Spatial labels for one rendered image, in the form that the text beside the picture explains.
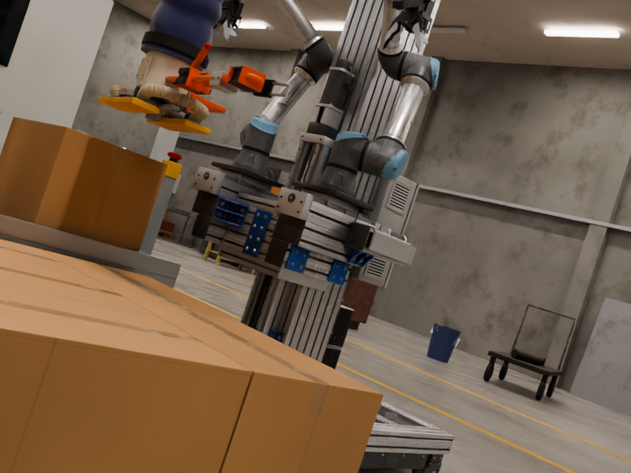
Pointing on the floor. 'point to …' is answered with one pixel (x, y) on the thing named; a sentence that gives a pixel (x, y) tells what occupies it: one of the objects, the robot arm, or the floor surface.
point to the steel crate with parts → (359, 300)
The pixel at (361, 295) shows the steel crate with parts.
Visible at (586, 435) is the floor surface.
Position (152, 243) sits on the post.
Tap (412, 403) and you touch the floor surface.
